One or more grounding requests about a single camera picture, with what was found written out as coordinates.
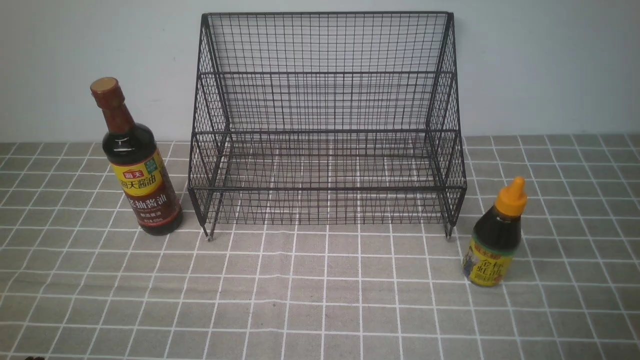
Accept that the black wire mesh shelf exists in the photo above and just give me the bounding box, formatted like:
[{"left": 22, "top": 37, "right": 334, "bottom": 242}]
[{"left": 187, "top": 11, "right": 467, "bottom": 239}]

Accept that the grey checked tablecloth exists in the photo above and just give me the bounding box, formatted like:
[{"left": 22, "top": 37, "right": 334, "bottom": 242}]
[{"left": 0, "top": 134, "right": 640, "bottom": 360}]

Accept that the dark soy sauce bottle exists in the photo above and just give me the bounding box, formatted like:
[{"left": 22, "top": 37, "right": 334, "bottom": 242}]
[{"left": 90, "top": 77, "right": 183, "bottom": 236}]

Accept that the small orange-capped sauce bottle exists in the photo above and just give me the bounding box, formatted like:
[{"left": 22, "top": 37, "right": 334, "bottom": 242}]
[{"left": 462, "top": 177, "right": 528, "bottom": 287}]

